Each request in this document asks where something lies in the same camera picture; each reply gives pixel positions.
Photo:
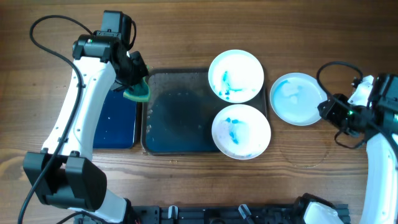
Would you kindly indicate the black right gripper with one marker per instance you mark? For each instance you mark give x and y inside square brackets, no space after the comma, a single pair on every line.
[330,112]

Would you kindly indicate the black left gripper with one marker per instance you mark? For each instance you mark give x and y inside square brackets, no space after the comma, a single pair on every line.
[142,70]

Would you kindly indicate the green yellow sponge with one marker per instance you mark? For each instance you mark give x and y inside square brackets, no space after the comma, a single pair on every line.
[140,92]

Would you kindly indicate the white plate blue stains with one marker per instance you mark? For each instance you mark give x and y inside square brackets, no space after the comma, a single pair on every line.
[295,97]

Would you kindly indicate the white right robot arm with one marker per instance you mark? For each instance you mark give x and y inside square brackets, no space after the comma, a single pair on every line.
[372,110]

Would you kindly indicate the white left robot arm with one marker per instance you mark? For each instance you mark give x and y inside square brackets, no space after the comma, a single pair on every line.
[62,174]

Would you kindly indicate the dark blue water tray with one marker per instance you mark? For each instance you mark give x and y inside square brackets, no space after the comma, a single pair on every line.
[116,127]

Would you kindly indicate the dark grey work tray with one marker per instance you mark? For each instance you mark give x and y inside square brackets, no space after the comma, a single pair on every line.
[178,117]

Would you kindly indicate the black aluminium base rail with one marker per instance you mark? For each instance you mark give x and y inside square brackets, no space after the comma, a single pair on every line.
[282,213]

